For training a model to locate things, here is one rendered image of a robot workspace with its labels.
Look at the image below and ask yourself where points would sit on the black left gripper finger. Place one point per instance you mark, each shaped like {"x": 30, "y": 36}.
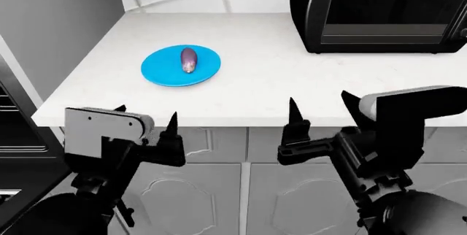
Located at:
{"x": 171, "y": 139}
{"x": 120, "y": 108}

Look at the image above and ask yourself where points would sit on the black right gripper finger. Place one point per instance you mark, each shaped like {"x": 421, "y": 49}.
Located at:
{"x": 359, "y": 117}
{"x": 296, "y": 131}

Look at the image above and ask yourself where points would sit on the purple eggplant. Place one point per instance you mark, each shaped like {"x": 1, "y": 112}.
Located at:
{"x": 188, "y": 60}

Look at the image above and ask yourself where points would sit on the black oven rack unit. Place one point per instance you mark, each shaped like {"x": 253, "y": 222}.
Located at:
{"x": 22, "y": 150}

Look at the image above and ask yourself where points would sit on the glass toaster oven door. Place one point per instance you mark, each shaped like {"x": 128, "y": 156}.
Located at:
{"x": 386, "y": 10}

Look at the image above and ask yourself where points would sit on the black toaster oven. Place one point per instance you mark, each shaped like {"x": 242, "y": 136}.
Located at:
{"x": 306, "y": 13}

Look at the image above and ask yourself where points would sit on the grey cabinet drawer front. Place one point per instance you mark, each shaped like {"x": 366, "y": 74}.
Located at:
{"x": 215, "y": 142}
{"x": 447, "y": 142}
{"x": 262, "y": 139}

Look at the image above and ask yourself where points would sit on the round blue plate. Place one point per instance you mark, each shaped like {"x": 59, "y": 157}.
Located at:
{"x": 160, "y": 68}

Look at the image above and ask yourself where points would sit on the grey cabinet door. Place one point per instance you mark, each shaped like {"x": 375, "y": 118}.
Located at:
{"x": 189, "y": 205}
{"x": 299, "y": 205}

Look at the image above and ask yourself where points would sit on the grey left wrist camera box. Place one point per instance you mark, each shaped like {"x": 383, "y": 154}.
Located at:
{"x": 95, "y": 131}

